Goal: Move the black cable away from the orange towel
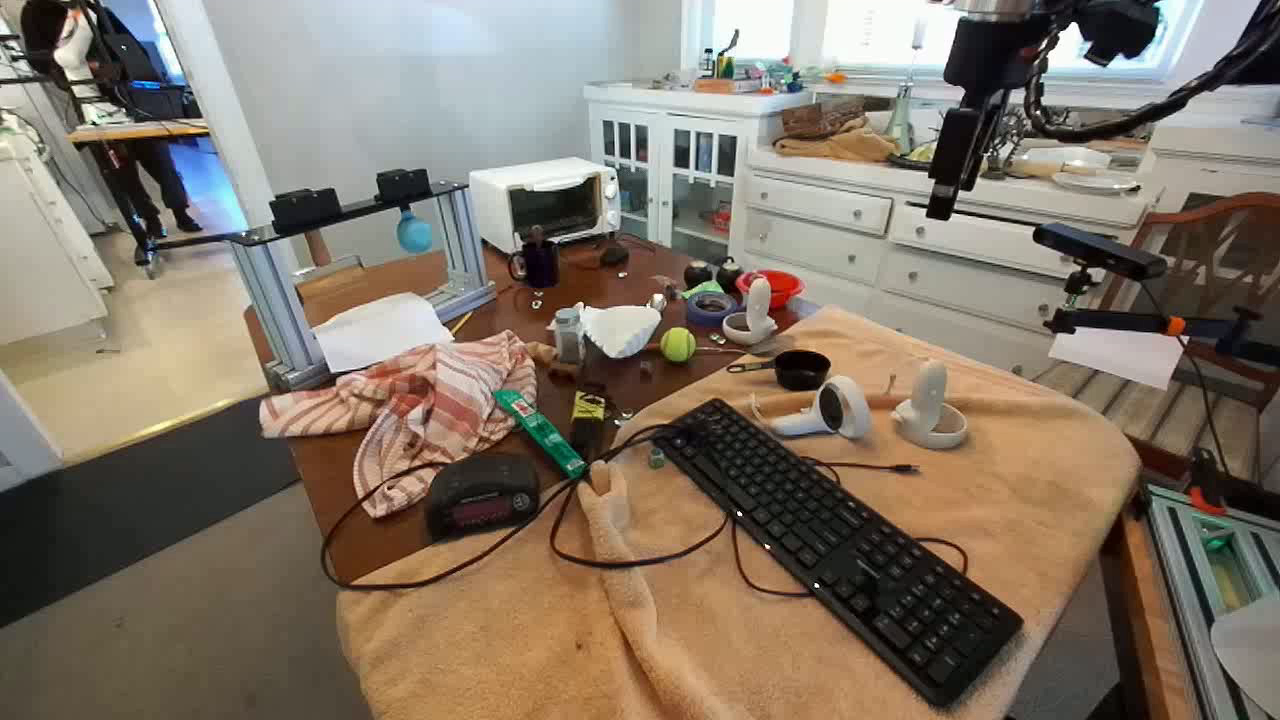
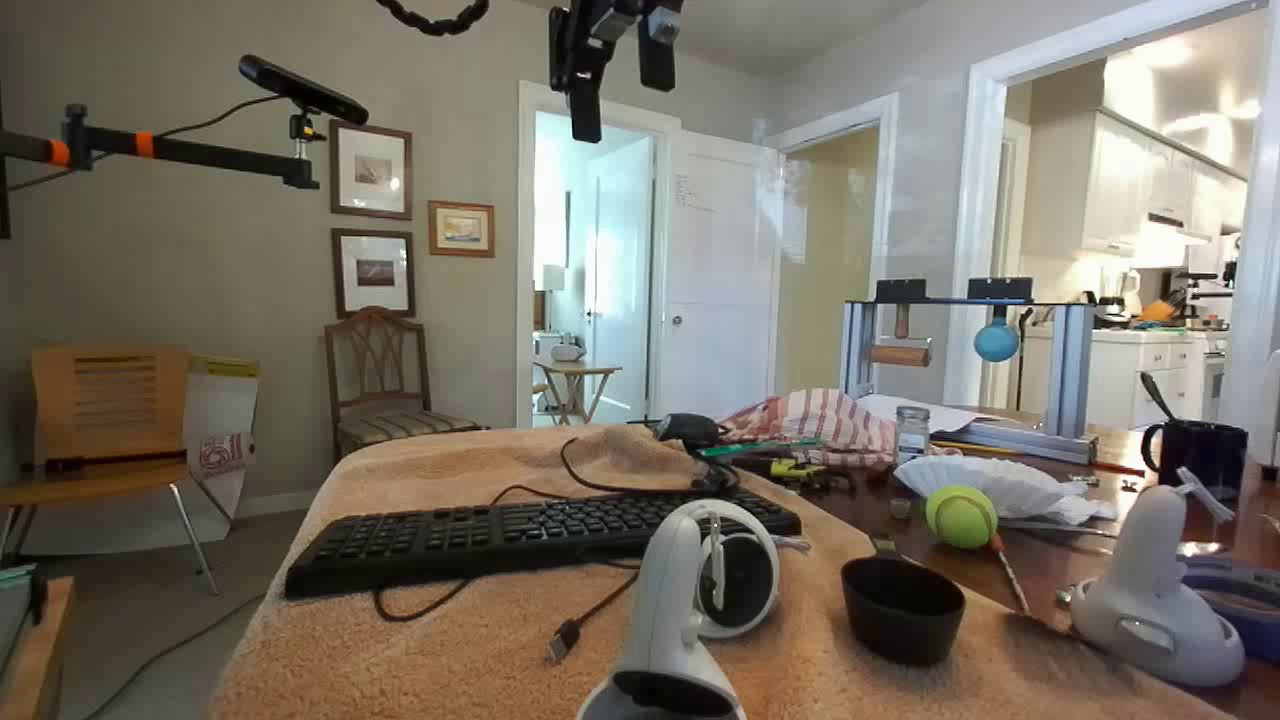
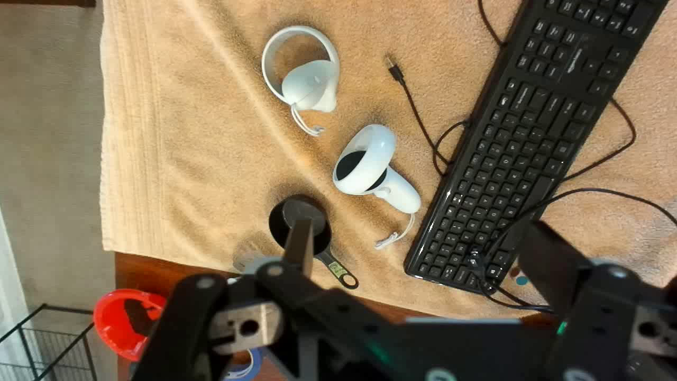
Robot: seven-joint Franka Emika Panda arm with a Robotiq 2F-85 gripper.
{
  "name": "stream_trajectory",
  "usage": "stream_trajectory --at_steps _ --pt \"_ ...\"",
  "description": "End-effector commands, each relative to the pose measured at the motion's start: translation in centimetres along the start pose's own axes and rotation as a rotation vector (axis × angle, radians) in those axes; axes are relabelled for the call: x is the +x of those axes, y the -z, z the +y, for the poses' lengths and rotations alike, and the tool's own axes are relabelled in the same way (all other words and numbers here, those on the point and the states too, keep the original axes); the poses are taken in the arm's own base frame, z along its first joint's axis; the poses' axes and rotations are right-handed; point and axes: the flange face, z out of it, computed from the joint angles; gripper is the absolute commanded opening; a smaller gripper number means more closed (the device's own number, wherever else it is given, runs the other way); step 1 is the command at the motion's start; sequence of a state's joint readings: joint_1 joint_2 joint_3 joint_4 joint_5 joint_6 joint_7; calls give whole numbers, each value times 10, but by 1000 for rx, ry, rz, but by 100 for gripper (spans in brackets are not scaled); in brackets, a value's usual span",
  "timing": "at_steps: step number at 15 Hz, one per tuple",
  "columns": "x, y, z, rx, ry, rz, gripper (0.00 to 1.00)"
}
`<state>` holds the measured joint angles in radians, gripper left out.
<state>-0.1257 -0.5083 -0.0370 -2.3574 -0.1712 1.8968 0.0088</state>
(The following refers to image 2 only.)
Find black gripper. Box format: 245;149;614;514
548;0;688;146

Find gold framed picture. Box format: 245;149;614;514
426;197;498;262

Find white door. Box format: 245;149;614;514
653;127;782;421

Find dark framed picture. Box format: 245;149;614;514
329;229;419;320
329;120;415;221

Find small side table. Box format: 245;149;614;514
533;357;622;430

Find black block on stand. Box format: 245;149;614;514
873;275;930;308
967;275;1035;308

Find black alarm clock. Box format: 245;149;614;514
657;411;722;453

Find hanging wooden block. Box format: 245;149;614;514
858;337;937;371

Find green Chomps snack stick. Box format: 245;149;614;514
690;437;792;468

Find red striped cloth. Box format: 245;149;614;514
717;386;900;471

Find dark wooden chair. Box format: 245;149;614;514
319;308;484;465

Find yellow hex key set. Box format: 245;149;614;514
764;453;830;483

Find blue hanging ball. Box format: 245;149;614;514
972;306;1022;367

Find glass jar metal lid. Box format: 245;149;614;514
893;403;930;465

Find black keyboard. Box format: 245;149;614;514
279;483;805;600

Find white paper bag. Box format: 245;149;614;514
179;357;262;523

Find yellow tennis ball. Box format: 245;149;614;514
924;483;998;553

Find white kitchen counter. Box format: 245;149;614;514
1014;323;1233;434

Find black bowl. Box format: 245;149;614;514
839;556;967;670

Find light plywood chair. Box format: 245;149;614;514
0;344;257;594

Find tan tablecloth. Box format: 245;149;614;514
202;421;1236;720

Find dark spoon in mug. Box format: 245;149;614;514
1135;367;1182;434

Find orange stick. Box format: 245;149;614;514
988;534;1035;617

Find dark blue mug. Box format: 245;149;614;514
1140;416;1253;514

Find wooden side shelf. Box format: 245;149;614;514
0;556;80;720

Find black robot cable conduit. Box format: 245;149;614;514
377;0;492;42

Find black stereo camera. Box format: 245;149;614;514
236;54;373;131

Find white kitchen wall cabinets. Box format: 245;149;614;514
1022;104;1253;265

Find aluminium frame stand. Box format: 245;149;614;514
835;294;1113;465

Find black keyboard USB cable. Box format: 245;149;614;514
373;477;644;670

